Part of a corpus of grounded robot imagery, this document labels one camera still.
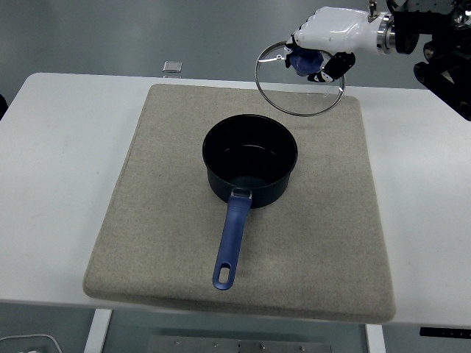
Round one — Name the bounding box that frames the white rounded object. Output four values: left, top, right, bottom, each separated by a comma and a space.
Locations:
0, 333, 62, 353

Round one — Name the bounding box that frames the beige fabric mat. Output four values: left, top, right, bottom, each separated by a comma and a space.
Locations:
81, 83, 397, 325

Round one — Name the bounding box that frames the white table leg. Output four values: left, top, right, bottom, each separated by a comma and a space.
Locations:
83, 309, 113, 353
364, 325, 386, 353

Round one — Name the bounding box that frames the glass lid with blue knob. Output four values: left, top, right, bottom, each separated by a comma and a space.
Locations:
255, 40, 347, 118

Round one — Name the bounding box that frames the dark pot with blue handle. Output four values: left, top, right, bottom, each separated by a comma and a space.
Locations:
201, 113, 298, 291

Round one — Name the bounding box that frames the black box under table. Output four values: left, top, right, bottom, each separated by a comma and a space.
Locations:
419, 327, 471, 338

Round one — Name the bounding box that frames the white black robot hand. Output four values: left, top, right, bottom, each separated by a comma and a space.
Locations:
283, 6, 388, 84

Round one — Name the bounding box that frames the grey metal plate with screws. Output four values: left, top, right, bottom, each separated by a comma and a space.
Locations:
146, 334, 332, 353

